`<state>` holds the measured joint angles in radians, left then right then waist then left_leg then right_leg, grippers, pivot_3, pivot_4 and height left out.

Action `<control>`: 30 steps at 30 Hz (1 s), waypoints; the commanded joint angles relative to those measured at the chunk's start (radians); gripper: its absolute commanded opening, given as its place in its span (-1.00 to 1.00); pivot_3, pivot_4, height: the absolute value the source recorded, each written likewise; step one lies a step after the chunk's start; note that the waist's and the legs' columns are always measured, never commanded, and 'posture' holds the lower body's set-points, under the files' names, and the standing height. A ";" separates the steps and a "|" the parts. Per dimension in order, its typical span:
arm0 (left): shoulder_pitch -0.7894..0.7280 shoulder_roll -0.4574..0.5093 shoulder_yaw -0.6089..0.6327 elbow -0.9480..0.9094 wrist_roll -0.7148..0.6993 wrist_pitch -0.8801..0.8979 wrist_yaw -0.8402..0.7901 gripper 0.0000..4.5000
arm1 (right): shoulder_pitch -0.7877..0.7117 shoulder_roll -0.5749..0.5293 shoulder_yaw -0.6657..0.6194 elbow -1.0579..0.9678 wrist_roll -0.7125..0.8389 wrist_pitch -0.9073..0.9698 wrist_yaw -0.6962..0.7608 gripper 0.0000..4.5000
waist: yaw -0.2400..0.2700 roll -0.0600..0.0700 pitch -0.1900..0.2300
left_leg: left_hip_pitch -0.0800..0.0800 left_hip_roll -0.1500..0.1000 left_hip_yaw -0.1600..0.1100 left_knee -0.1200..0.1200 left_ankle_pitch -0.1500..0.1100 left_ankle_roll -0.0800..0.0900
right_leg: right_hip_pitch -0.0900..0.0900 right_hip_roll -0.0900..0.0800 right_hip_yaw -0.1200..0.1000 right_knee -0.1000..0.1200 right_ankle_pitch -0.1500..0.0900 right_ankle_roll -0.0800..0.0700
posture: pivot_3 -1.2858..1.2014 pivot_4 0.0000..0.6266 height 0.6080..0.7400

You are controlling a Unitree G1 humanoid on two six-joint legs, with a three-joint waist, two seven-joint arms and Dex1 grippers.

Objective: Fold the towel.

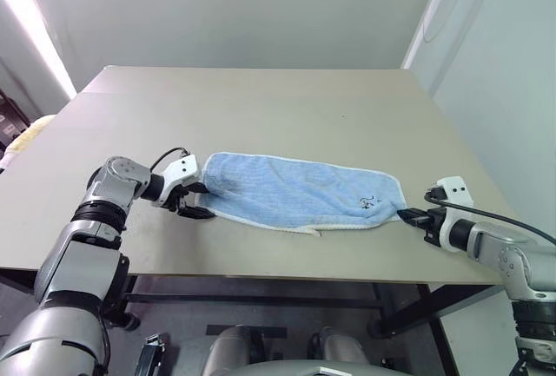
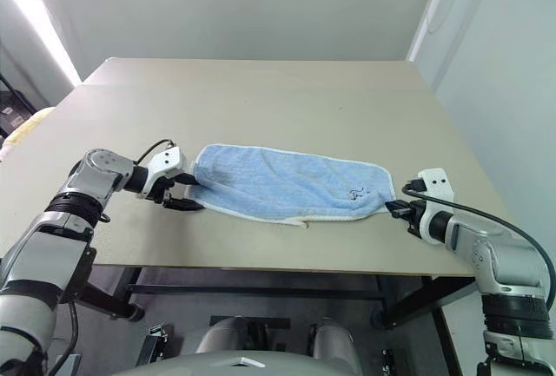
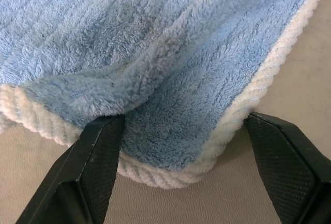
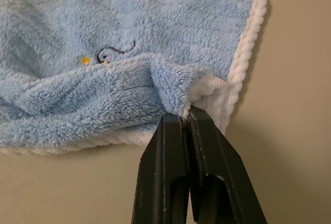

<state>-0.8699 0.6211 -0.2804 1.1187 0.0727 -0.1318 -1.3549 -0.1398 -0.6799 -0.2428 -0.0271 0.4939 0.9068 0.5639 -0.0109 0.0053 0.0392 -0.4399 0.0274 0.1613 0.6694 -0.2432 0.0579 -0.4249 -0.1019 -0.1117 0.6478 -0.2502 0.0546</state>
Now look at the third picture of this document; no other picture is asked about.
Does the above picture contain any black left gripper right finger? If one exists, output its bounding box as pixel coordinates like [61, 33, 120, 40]
[244, 111, 331, 224]

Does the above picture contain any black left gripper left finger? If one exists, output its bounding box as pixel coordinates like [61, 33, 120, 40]
[14, 114, 126, 224]

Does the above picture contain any blue towel with white border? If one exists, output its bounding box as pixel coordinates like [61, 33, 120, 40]
[0, 0, 331, 190]

